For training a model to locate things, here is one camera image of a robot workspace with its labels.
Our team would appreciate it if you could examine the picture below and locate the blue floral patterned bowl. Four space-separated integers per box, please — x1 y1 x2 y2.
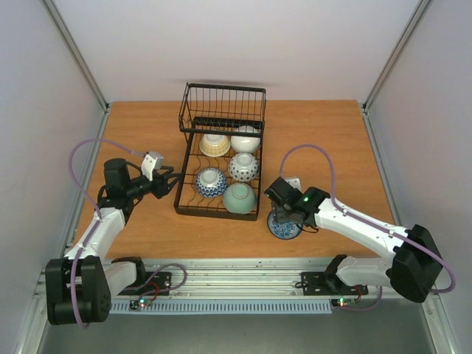
267 212 302 240

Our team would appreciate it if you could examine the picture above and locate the red geometric patterned bowl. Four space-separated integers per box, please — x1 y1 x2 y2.
195 168 228 198

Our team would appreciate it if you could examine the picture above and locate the light green celadon bowl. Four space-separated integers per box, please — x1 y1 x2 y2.
223 183 257 215

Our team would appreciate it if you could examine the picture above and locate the blue yellow patterned bowl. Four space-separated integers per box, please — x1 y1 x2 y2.
199 134 230 157

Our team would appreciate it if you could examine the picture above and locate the white bowl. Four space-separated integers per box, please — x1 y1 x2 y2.
230 125 260 153

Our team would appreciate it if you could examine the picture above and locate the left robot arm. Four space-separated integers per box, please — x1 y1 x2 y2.
45 155 183 327

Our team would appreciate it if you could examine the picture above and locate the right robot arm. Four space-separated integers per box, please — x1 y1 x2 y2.
264 177 443 303

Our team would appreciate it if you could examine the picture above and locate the right small circuit board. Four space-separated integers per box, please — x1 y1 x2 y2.
331 297 356 308

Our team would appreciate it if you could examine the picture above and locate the small circuit board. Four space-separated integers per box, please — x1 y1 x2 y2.
331 297 356 308
128 299 153 310

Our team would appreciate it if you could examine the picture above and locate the left small circuit board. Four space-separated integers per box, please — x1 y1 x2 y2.
128 299 153 310

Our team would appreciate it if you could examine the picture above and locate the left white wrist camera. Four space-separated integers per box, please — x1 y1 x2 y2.
141 151 164 181

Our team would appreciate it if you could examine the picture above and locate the black wire dish rack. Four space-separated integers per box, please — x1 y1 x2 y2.
174 83 266 221

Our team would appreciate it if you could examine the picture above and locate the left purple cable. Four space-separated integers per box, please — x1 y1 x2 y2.
68 138 187 330

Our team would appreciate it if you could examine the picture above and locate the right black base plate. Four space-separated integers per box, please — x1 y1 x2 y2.
294 272 369 296

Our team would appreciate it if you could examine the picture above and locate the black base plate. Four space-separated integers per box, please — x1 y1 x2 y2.
119 271 172 296
294 272 369 296

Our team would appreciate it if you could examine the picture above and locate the aluminium frame rail base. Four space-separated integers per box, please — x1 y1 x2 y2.
33 256 439 299

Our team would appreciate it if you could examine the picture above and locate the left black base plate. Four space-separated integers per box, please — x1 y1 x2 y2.
119 271 172 296

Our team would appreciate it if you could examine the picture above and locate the light blue slotted cable duct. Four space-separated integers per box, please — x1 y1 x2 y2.
110 299 332 316

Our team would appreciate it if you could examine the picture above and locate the left aluminium corner post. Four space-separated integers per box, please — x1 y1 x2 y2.
39 0 111 114

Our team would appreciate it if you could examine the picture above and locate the aluminium corner post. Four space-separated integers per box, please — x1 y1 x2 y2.
361 0 434 114
39 0 111 114

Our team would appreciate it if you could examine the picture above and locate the right aluminium corner post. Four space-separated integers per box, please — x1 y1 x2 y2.
361 0 434 114

